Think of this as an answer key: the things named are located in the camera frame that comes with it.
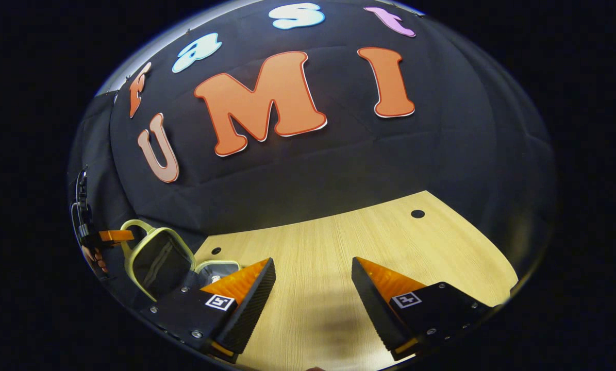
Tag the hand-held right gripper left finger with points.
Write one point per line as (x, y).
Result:
(251, 309)

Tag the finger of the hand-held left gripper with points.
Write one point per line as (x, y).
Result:
(114, 236)

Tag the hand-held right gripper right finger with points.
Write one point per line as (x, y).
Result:
(375, 309)

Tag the pale yellow suitcase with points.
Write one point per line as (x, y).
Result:
(158, 263)

